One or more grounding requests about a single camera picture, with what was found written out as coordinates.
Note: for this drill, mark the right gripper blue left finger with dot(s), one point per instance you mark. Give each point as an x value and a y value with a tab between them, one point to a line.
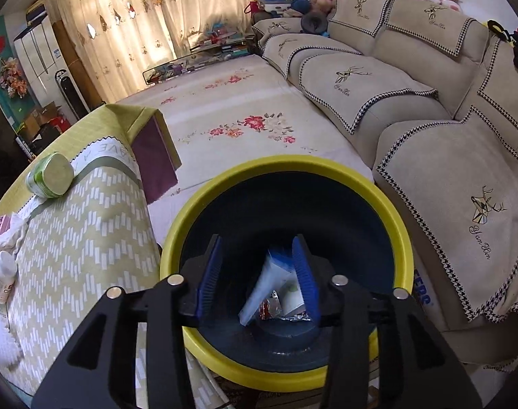
201	275

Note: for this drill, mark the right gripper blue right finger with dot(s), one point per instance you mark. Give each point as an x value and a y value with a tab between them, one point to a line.
314	276

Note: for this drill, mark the white blue carton box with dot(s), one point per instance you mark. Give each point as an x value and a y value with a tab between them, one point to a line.
278	274

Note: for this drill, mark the green white drink bottle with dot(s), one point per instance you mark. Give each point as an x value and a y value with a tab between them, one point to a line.
51	177

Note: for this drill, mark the white small bottle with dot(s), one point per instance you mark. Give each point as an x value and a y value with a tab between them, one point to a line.
8	272

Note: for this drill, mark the yellow rimmed dark trash bin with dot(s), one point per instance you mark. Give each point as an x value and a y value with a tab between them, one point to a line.
251	223

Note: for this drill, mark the silver foil wrapper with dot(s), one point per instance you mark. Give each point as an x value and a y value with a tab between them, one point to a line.
287	306

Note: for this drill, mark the beige fabric sofa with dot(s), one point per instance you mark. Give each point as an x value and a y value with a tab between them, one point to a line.
428	97

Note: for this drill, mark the black neck pillow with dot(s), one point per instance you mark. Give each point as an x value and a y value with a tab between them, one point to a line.
314	22

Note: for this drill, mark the cream patterned curtain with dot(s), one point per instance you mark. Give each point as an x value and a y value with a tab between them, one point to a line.
117	40

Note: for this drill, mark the artificial flower decoration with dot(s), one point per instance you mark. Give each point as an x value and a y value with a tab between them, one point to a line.
12	79

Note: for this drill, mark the black monkey plush toy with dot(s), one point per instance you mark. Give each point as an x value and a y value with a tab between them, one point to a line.
505	36

